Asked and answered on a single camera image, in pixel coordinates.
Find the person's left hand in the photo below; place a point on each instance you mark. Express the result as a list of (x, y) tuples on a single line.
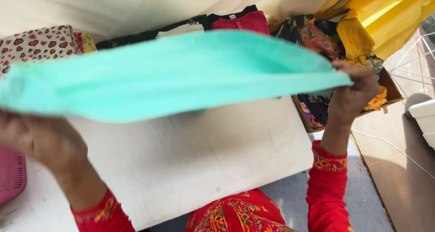
[(40, 143)]

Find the person's right hand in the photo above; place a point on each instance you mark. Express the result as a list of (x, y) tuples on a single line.
[(353, 92)]

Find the person's right fingers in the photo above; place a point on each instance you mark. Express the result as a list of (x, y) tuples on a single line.
[(350, 70)]

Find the mint green cloth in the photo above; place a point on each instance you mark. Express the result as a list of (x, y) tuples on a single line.
[(163, 72)]

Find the cardboard box of clothes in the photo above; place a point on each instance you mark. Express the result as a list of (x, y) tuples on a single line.
[(326, 72)]

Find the mustard yellow garment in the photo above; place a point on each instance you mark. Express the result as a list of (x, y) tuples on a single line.
[(355, 38)]

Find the yellow curtain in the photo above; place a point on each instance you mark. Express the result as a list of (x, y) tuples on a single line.
[(384, 14)]

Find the white plastic container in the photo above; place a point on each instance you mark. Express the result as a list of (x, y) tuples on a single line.
[(424, 120)]

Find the red garment with label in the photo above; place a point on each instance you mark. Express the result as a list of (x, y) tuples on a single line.
[(243, 23)]

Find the white folded cloth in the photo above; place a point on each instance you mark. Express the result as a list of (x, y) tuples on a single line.
[(180, 30)]

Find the person's red embroidered dress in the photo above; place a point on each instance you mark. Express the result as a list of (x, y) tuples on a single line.
[(238, 213)]

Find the black garment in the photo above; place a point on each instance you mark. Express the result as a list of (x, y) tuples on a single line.
[(163, 30)]

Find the white ironing pad cloth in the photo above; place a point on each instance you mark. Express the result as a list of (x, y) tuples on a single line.
[(176, 157)]

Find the cream backdrop cloth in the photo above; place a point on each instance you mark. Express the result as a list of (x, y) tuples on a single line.
[(142, 6)]

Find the yellow patterned cloth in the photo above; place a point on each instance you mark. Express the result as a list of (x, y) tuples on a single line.
[(89, 43)]

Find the heart print cloth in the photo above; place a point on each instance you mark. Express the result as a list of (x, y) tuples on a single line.
[(35, 45)]

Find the pink plastic basket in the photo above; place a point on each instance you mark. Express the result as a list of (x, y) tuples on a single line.
[(11, 177)]

